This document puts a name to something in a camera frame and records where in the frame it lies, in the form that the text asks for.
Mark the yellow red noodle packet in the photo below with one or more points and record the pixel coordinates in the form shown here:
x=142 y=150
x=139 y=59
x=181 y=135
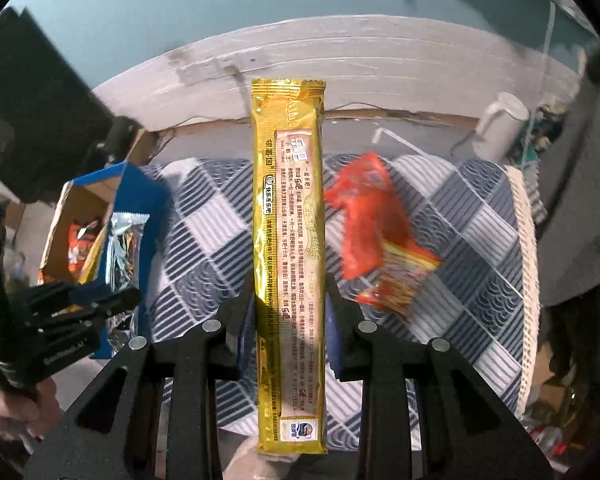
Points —
x=404 y=269

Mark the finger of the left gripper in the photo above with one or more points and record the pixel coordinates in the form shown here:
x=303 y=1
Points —
x=115 y=303
x=60 y=295

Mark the person left hand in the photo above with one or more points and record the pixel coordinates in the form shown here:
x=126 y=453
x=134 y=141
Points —
x=19 y=414

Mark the white wall socket strip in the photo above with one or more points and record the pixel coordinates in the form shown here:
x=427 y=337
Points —
x=224 y=65

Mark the long gold cracker pack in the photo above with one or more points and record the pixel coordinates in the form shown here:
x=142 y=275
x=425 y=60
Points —
x=288 y=240

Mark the navy white patterned tablecloth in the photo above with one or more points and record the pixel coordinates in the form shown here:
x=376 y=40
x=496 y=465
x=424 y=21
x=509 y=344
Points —
x=470 y=255

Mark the orange silver snack bag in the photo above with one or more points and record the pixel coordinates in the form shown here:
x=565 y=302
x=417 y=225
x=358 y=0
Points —
x=122 y=272

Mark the red snack packet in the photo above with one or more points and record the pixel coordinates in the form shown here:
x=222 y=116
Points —
x=373 y=214

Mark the white electric kettle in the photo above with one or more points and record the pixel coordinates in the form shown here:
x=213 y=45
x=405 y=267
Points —
x=499 y=127

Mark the black fabric backdrop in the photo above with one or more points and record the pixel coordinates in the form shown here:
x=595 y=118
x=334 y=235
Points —
x=52 y=128

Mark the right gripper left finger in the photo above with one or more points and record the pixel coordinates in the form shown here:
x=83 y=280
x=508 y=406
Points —
x=111 y=429

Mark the orange cheese puff bag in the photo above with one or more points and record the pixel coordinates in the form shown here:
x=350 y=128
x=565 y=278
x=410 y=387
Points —
x=81 y=239

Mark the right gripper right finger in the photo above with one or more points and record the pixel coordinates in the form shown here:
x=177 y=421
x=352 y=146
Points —
x=467 y=432

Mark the blue-rimmed cardboard box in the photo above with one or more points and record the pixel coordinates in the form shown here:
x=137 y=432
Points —
x=97 y=196

